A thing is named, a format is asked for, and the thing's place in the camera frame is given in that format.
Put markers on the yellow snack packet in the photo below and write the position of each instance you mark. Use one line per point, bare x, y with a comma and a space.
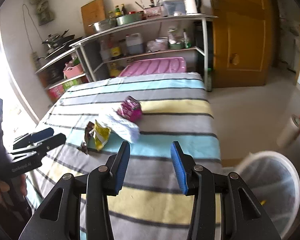
101, 135

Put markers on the pink plastic lid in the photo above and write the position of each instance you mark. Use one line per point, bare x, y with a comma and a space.
152, 66

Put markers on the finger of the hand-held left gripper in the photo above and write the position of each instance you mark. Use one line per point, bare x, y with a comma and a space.
43, 133
55, 140

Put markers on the clear plastic bin liner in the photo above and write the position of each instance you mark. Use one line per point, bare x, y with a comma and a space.
270, 180

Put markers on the clear liquid bottle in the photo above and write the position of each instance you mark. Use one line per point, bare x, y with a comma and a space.
105, 52

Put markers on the red carton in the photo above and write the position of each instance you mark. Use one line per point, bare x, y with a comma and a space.
56, 93

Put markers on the hanging cloth bag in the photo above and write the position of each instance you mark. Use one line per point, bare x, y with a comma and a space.
42, 10

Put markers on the white paper roll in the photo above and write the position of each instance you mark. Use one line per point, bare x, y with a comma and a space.
288, 132

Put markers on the large green bottle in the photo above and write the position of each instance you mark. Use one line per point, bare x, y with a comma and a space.
209, 80

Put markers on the black frying pan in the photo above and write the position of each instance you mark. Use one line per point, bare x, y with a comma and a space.
66, 38

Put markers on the gold snack packet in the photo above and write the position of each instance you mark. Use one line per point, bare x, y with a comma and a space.
263, 202

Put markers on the brown snack packet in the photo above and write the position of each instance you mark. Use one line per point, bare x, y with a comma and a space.
88, 131

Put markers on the wooden door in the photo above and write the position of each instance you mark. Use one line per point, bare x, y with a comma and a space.
240, 35

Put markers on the green metal pot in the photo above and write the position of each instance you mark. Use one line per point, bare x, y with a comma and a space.
130, 18

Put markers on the crumpled clear plastic bag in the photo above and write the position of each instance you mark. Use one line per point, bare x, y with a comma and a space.
152, 47

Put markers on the striped blanket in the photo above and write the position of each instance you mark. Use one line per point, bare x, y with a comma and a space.
165, 110

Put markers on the wooden cutting board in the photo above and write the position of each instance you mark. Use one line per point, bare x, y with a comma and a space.
92, 15

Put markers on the white plastic tub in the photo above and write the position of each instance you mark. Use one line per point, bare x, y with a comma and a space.
161, 43

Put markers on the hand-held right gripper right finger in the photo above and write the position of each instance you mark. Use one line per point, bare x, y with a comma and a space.
178, 170

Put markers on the yellow label dark bottle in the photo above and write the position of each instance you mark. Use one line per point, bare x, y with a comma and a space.
116, 51

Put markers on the white plastic bag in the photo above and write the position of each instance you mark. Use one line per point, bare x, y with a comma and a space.
175, 36

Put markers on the pink utensil box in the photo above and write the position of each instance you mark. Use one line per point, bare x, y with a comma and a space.
152, 12

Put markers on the white power strip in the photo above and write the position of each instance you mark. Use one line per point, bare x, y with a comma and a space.
35, 59

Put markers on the green bowl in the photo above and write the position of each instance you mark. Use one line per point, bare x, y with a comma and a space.
176, 46

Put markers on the pink snack packet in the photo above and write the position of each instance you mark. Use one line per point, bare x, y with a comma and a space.
130, 110

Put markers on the green label sauce bottle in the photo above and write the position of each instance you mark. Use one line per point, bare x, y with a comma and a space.
117, 11

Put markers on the white tissue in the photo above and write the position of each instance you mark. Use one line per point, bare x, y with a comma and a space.
125, 127

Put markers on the golden door ornament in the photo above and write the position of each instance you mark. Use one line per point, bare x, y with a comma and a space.
234, 58

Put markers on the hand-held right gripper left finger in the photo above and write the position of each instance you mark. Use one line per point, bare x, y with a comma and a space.
121, 172

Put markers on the translucent jerrycan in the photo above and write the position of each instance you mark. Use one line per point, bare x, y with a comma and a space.
135, 45

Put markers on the clear plastic storage box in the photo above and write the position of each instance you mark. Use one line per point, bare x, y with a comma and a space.
172, 7

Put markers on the white metal shelf rack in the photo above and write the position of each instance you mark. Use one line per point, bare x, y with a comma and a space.
204, 37
55, 60

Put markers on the white electric kettle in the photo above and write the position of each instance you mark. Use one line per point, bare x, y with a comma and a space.
191, 2

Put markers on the small green bottle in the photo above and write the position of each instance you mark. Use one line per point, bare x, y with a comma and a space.
187, 40

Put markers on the steel pot with lid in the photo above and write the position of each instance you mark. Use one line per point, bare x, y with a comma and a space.
51, 43

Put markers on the dark sauce bottle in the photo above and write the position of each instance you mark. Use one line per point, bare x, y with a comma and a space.
123, 8

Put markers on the white round trash bin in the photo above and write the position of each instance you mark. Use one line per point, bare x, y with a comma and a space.
293, 177

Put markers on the steel basin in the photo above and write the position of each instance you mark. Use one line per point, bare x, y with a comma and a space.
102, 26

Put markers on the green carton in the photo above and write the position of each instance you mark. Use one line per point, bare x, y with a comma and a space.
72, 84

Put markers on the yellow oil bottle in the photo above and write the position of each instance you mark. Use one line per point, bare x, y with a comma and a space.
116, 70

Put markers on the pink plastic basket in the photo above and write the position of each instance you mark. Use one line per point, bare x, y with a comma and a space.
73, 71

